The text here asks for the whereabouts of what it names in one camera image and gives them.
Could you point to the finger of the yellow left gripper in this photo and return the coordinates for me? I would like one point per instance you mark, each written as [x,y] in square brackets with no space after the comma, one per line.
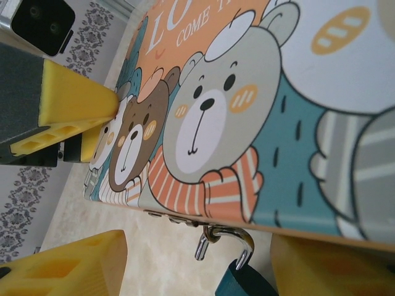
[61,98]
[86,148]

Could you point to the orange bear print tin box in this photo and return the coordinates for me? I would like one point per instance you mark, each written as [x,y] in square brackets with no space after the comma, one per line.
[247,123]

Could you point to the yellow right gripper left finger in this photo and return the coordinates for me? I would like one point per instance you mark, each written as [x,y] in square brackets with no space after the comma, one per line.
[61,271]

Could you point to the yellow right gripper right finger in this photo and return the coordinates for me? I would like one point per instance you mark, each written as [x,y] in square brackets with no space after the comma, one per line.
[333,271]

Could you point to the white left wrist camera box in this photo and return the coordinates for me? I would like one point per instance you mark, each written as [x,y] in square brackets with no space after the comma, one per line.
[40,21]

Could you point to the aluminium side rail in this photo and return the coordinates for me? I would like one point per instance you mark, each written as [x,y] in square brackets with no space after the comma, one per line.
[129,7]

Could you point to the teal padlock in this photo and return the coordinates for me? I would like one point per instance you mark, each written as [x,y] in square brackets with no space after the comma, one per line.
[243,280]

